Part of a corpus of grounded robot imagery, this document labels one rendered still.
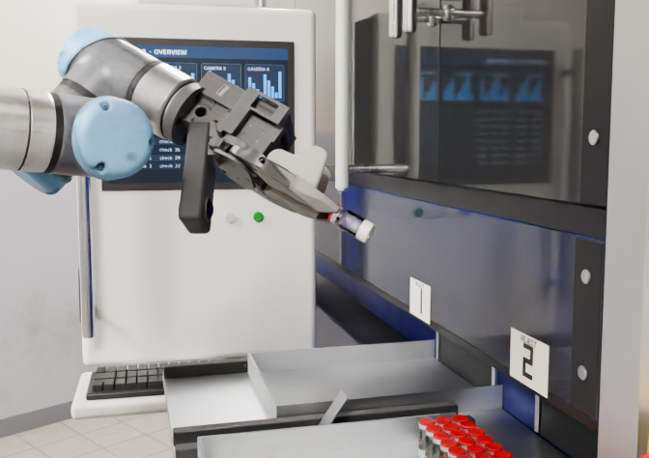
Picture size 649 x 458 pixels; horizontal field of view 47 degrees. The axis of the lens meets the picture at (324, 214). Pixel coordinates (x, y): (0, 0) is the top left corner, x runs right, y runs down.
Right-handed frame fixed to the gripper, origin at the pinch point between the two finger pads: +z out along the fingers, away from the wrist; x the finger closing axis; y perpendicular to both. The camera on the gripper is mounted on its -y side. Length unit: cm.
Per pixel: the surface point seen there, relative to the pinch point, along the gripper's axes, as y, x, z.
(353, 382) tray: -7, 52, 6
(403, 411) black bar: -8.6, 36.0, 15.9
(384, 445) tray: -14.4, 29.6, 16.3
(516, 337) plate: 4.0, 18.4, 23.4
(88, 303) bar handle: -20, 69, -48
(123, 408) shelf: -32, 64, -28
